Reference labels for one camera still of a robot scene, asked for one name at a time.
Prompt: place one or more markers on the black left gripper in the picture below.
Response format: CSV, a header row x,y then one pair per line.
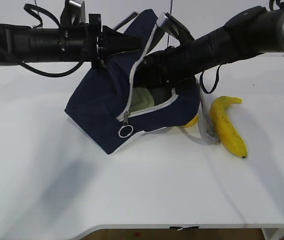
x,y
101,42

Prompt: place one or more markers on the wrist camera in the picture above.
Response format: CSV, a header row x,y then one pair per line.
x,y
174,28
73,13

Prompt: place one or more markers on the green lidded glass container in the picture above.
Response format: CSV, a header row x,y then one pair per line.
x,y
141,99

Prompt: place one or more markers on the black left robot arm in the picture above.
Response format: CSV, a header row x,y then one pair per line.
x,y
41,45

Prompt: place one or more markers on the yellow pear-shaped gourd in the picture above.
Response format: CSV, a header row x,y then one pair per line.
x,y
192,122

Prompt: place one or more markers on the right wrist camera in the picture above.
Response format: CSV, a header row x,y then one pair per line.
x,y
174,28

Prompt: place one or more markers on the black tape on table edge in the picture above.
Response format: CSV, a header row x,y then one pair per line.
x,y
181,228

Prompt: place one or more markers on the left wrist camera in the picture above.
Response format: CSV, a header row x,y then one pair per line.
x,y
73,13

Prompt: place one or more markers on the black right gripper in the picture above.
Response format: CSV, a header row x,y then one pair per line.
x,y
165,68

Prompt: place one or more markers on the yellow banana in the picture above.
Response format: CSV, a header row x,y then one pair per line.
x,y
223,127

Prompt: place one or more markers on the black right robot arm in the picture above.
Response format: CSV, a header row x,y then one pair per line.
x,y
251,33

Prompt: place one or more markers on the navy blue lunch bag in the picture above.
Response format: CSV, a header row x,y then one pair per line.
x,y
100,105

